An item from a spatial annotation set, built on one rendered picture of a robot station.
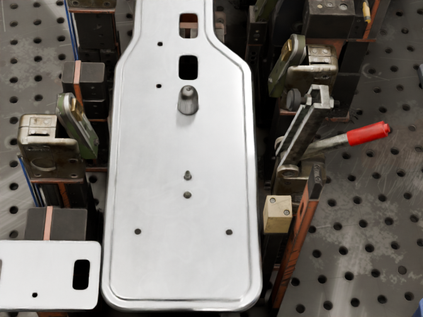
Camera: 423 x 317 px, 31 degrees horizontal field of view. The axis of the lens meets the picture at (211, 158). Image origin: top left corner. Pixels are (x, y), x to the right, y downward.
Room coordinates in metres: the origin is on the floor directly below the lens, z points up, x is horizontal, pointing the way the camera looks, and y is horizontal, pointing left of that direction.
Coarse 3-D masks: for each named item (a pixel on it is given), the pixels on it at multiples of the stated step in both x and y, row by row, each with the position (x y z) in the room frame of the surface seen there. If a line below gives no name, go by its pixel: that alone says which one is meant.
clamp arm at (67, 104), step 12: (60, 96) 0.58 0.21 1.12; (72, 96) 0.59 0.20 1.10; (60, 108) 0.56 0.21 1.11; (72, 108) 0.57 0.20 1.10; (60, 120) 0.55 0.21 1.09; (72, 120) 0.56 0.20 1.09; (84, 120) 0.58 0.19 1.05; (72, 132) 0.56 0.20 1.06; (84, 132) 0.56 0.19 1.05; (84, 144) 0.56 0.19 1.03; (96, 144) 0.57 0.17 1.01; (84, 156) 0.56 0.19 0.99; (96, 156) 0.56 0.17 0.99
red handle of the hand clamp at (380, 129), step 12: (348, 132) 0.55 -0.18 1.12; (360, 132) 0.55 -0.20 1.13; (372, 132) 0.54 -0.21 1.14; (384, 132) 0.54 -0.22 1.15; (312, 144) 0.55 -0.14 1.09; (324, 144) 0.54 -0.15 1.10; (336, 144) 0.54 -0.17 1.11; (348, 144) 0.54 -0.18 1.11; (360, 144) 0.54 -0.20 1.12; (312, 156) 0.54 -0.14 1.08
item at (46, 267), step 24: (0, 240) 0.41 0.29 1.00; (24, 240) 0.41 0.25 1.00; (48, 240) 0.41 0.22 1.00; (24, 264) 0.37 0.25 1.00; (48, 264) 0.38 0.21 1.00; (72, 264) 0.38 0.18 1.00; (96, 264) 0.38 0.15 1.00; (0, 288) 0.34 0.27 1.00; (24, 288) 0.34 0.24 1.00; (48, 288) 0.34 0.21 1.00; (72, 288) 0.34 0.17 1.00; (96, 288) 0.35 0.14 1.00; (72, 312) 0.32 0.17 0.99
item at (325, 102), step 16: (288, 96) 0.55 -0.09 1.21; (304, 96) 0.55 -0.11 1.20; (320, 96) 0.54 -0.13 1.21; (304, 112) 0.55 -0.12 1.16; (320, 112) 0.53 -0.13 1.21; (288, 128) 0.56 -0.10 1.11; (304, 128) 0.52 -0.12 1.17; (288, 144) 0.55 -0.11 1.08; (304, 144) 0.53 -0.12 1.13; (288, 160) 0.52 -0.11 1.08
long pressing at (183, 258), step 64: (192, 0) 0.87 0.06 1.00; (128, 64) 0.73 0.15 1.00; (128, 128) 0.61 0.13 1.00; (192, 128) 0.62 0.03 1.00; (128, 192) 0.50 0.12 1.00; (192, 192) 0.51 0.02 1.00; (256, 192) 0.51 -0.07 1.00; (128, 256) 0.40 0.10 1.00; (192, 256) 0.41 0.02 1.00; (256, 256) 0.41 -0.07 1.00
